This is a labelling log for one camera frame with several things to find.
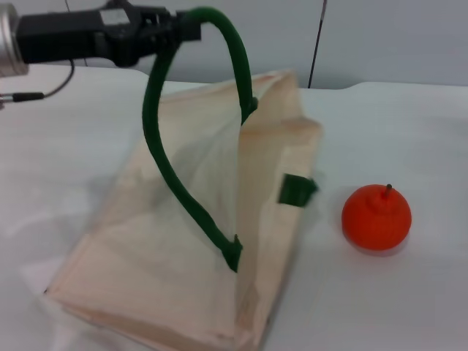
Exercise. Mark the orange toy fruit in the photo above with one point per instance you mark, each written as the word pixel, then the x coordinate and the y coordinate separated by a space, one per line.
pixel 376 223

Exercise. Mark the thin dark vertical rod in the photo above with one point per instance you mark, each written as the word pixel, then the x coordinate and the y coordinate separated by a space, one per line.
pixel 314 55

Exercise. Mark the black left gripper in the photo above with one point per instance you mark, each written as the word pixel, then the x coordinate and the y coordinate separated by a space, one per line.
pixel 73 36

